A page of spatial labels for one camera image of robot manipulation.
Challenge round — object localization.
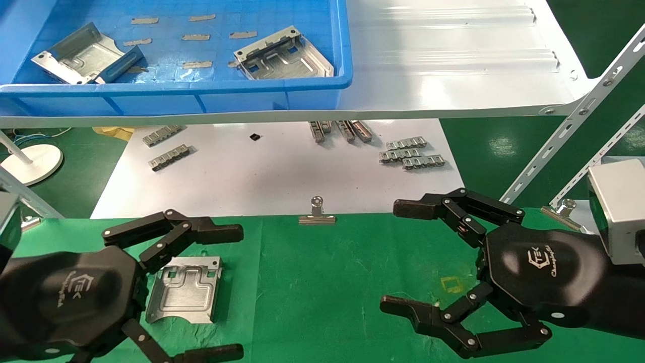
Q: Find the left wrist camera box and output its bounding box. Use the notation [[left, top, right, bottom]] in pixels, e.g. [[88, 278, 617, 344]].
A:
[[0, 194, 21, 270]]

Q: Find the perforated white shelf strut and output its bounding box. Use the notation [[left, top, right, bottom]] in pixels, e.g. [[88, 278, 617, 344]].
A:
[[549, 103, 645, 207], [499, 38, 645, 205]]

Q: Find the stamped metal bracket part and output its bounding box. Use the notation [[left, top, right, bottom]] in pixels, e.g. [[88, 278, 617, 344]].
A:
[[233, 26, 335, 80], [146, 256, 223, 324], [31, 22, 145, 85]]

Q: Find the green table cloth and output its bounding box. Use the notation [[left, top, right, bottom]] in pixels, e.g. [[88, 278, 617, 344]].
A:
[[0, 207, 645, 363]]

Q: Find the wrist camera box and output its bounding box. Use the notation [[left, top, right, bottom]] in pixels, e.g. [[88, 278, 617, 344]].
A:
[[587, 159, 645, 265], [0, 194, 21, 270]]

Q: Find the blue plastic bin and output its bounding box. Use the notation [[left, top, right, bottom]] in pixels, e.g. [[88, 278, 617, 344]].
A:
[[0, 0, 353, 117]]

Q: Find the white round-base lamp stand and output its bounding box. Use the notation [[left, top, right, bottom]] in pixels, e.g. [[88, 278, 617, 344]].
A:
[[0, 132, 64, 186]]

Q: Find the white shelf post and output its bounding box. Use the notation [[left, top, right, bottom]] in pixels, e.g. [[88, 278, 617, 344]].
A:
[[0, 169, 65, 218]]

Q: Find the yellow plastic bag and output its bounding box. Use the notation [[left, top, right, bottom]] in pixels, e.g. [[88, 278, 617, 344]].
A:
[[93, 126, 136, 141]]

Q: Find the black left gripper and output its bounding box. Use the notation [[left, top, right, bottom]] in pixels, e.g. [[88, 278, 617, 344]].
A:
[[0, 247, 148, 359]]

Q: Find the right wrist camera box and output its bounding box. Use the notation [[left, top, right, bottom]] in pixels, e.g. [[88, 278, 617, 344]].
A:
[[587, 159, 645, 265]]

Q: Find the white metal shelf board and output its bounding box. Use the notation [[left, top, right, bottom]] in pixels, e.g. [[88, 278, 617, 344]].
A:
[[0, 0, 600, 128]]

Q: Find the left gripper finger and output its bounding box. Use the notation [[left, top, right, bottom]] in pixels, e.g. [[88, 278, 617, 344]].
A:
[[68, 319, 244, 363], [102, 209, 244, 275]]

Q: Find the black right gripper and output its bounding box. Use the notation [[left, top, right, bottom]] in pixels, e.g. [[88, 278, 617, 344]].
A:
[[379, 188, 611, 359]]

